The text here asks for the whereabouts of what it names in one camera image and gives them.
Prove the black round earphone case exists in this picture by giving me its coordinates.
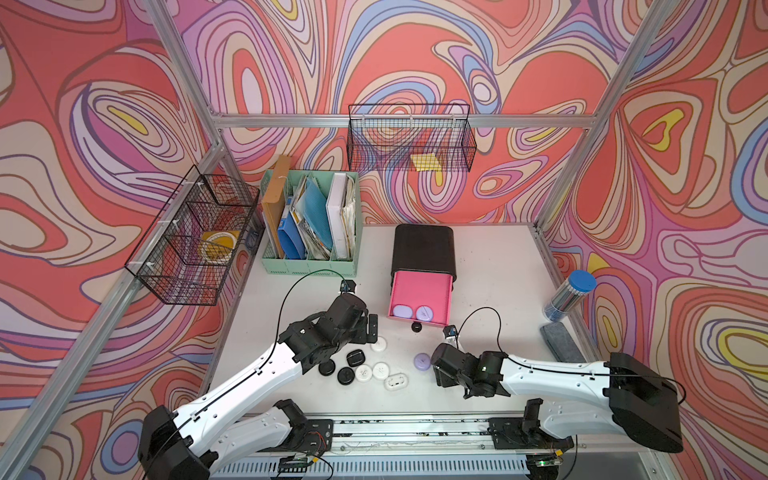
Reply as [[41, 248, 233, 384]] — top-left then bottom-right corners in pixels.
[[337, 367, 355, 386], [318, 359, 336, 377]]

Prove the teal plastic folder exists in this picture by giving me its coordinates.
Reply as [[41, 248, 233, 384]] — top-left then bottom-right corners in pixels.
[[297, 176, 333, 251]]

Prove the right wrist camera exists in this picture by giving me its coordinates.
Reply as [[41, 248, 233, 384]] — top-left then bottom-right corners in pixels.
[[442, 325, 460, 349]]

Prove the blue folder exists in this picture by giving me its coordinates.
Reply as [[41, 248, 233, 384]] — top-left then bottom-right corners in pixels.
[[278, 213, 306, 260]]

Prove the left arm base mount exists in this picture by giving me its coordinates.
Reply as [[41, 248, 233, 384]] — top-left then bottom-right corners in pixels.
[[268, 419, 334, 456]]

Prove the blue capped clear tube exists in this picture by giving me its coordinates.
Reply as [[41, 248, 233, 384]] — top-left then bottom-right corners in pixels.
[[543, 270, 597, 322]]

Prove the black wire basket left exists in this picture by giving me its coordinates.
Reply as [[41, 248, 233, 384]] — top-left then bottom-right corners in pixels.
[[124, 166, 264, 306]]

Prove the black wire basket back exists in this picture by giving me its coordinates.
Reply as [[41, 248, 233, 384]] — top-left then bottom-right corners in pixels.
[[347, 101, 477, 173]]

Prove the brown cardboard folder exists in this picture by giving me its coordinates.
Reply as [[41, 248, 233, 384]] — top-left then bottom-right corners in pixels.
[[261, 155, 292, 258]]

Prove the white binder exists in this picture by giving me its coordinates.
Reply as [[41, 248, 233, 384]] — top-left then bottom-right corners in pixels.
[[326, 172, 349, 260]]

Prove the green file organizer box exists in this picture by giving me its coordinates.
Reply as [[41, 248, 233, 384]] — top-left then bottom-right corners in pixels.
[[259, 170, 363, 278]]

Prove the yellow sticky note pad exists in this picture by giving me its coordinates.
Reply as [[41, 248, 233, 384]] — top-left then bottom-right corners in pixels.
[[410, 153, 443, 172]]

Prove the grey eraser block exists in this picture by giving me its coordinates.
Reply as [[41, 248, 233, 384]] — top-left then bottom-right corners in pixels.
[[540, 322, 586, 363]]

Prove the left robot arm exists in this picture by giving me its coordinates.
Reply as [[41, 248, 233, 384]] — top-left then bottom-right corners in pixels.
[[137, 293, 379, 479]]

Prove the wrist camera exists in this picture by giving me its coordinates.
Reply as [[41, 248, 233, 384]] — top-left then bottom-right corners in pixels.
[[442, 325, 460, 349], [339, 279, 357, 294]]

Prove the purple oval earphone case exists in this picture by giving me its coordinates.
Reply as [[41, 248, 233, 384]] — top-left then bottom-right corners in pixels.
[[391, 304, 413, 319]]

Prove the pink top drawer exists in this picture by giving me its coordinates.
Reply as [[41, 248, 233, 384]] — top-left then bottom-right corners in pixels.
[[388, 271, 454, 328]]

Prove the black square earphone case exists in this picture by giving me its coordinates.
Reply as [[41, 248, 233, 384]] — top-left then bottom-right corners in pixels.
[[346, 349, 366, 368]]

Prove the black drawer cabinet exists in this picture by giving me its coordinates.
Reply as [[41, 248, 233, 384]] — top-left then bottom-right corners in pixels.
[[391, 224, 458, 282]]

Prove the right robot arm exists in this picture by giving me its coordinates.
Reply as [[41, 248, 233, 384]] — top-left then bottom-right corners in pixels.
[[431, 342, 684, 454]]

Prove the black wire basket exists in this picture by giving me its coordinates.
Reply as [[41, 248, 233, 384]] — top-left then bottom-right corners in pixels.
[[124, 166, 264, 306], [347, 101, 477, 173]]

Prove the white oblong earphone case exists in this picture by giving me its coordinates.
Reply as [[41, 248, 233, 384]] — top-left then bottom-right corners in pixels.
[[383, 373, 409, 391]]

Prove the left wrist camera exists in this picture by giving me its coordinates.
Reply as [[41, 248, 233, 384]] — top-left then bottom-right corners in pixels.
[[339, 279, 357, 294]]

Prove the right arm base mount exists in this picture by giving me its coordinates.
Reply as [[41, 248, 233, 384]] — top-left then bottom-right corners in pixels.
[[487, 417, 574, 452]]

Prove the yellow tape roll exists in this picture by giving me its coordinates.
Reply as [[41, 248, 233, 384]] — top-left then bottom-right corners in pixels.
[[199, 231, 237, 265]]

